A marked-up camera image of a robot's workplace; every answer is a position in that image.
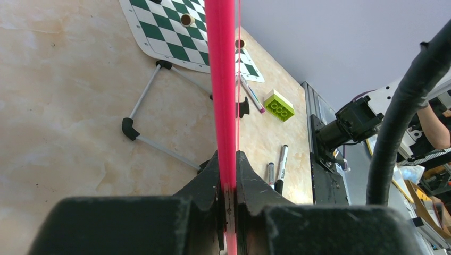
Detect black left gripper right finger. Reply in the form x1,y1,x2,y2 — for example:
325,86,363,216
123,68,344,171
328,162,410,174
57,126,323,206
235,151,421,254

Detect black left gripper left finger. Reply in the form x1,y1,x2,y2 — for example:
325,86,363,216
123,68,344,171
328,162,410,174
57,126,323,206
28,155,225,254

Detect pink-framed whiteboard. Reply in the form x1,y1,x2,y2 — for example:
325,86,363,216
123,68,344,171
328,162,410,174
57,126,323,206
205,1,238,254

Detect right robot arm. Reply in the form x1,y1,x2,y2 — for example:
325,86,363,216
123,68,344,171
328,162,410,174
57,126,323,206
310,80,400,174

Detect grey whiteboard stand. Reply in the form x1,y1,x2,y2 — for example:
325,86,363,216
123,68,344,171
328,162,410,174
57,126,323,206
121,59,251,174

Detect black-capped marker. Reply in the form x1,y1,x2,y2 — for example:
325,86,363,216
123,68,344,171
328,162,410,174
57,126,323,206
274,144,288,195

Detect blue-capped marker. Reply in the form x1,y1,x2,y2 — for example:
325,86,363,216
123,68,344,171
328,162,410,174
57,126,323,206
267,162,275,189

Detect lime green toy brick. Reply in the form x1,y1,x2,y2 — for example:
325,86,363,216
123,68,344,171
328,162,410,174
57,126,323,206
263,89,295,122

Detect purple-capped marker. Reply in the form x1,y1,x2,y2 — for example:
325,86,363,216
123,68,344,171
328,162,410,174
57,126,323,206
239,74,265,113

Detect green white chessboard mat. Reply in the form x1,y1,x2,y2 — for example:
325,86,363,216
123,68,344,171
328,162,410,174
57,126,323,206
118,0,265,84

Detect wooden chess piece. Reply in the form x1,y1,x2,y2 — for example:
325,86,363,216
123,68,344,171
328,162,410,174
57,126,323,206
180,13,195,27

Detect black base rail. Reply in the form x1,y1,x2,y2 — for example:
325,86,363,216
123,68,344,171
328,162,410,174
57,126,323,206
301,81,349,205

